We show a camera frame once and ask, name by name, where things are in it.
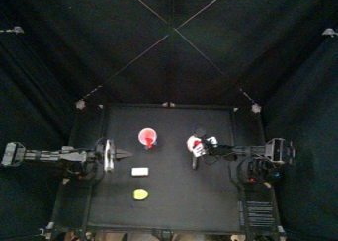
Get yellow-green toy apple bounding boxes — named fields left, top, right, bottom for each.
left=132, top=188, right=151, bottom=201

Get white and red toy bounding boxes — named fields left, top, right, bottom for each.
left=184, top=135, right=204, bottom=158

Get white rectangular block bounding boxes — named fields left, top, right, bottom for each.
left=130, top=167, right=151, bottom=178

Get white printed label sticker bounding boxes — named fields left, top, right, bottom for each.
left=244, top=199, right=277, bottom=229

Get black cable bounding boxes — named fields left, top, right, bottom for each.
left=199, top=152, right=232, bottom=166

